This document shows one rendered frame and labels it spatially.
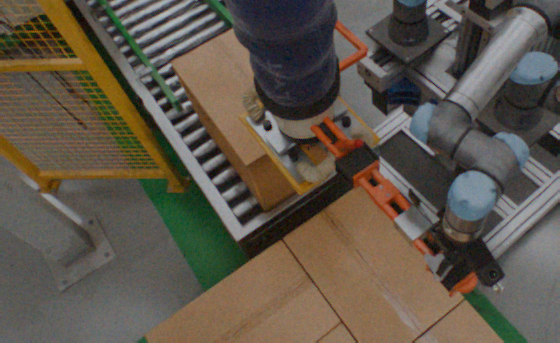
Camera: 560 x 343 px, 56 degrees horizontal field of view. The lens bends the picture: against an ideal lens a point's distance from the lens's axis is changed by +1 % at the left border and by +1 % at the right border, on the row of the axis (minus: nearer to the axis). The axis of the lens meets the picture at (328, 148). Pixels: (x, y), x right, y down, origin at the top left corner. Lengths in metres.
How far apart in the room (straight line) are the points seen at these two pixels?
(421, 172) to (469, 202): 1.65
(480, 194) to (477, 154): 0.10
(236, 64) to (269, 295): 0.88
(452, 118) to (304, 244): 1.15
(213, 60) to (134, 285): 1.26
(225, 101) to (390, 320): 0.99
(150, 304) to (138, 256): 0.27
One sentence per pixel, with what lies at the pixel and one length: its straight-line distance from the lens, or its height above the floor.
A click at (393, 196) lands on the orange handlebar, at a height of 1.28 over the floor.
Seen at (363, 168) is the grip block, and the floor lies 1.29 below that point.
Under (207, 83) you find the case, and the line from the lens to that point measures 2.01.
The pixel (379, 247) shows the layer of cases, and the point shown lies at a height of 0.54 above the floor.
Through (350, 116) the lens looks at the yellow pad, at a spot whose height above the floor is 1.17.
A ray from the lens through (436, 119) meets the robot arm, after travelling 1.00.
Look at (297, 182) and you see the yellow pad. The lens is 1.45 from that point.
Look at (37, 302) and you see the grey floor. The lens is 3.01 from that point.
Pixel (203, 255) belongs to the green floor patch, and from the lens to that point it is 2.72.
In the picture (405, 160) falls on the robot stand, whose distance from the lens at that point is 2.57.
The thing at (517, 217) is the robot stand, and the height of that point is 0.23.
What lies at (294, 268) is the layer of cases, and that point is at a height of 0.54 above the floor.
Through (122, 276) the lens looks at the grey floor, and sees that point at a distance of 2.84.
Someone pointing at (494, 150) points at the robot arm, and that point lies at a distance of 0.98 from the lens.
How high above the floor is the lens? 2.42
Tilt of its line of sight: 58 degrees down
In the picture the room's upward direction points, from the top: 9 degrees counter-clockwise
